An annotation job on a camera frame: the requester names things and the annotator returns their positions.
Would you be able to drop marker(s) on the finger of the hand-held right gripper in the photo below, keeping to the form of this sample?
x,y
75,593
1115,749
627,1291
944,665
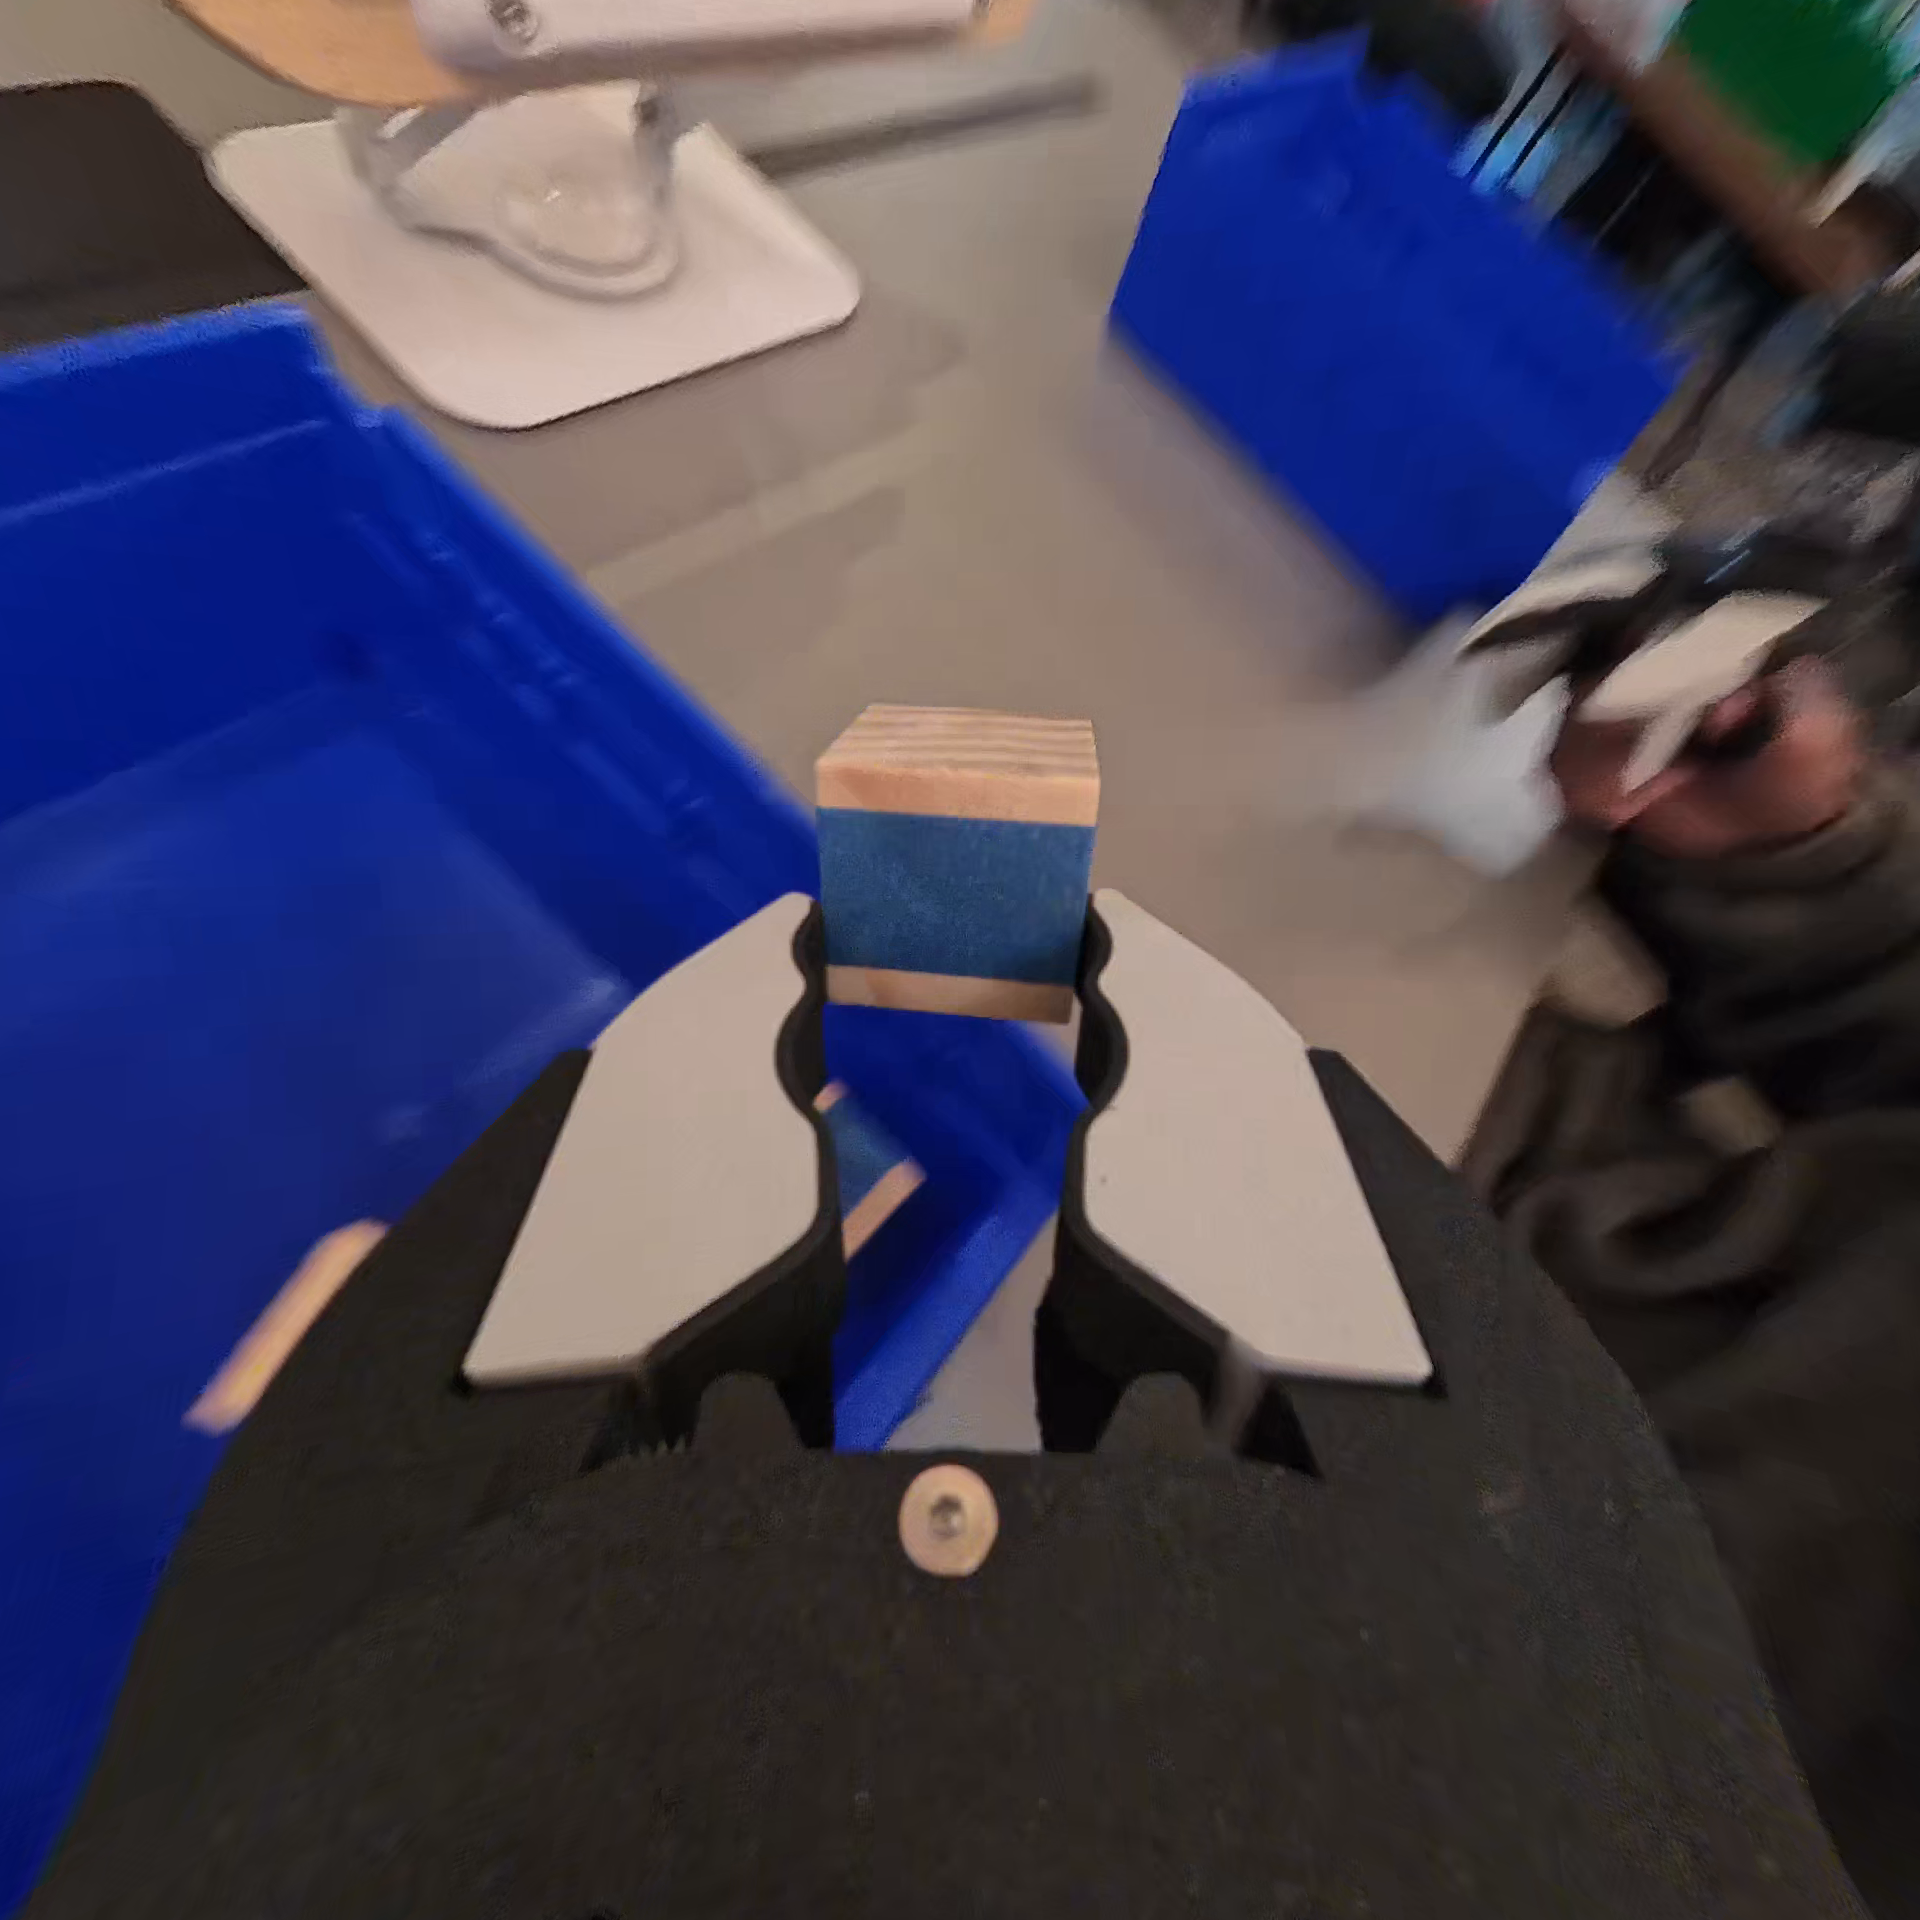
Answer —
x,y
1561,586
1697,674

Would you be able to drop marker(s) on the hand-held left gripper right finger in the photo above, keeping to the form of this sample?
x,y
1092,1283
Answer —
x,y
1230,1171

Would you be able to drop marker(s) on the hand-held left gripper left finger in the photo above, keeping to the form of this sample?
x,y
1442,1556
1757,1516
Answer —
x,y
661,1171

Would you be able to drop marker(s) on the blue plastic bin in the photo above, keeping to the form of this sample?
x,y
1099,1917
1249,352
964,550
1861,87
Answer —
x,y
300,840
1351,344

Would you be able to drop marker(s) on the grey desk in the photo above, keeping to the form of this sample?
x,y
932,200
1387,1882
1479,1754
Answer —
x,y
961,495

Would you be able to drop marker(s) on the person's right hand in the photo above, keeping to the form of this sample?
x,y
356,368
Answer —
x,y
1739,778

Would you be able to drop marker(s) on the wooden table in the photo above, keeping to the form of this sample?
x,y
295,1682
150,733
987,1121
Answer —
x,y
1725,166

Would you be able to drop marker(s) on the green box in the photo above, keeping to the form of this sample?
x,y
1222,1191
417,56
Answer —
x,y
1802,75

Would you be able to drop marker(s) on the person's body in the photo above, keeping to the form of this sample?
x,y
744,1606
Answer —
x,y
1770,1350

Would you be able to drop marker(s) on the wooden board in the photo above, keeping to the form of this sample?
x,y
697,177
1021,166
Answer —
x,y
330,52

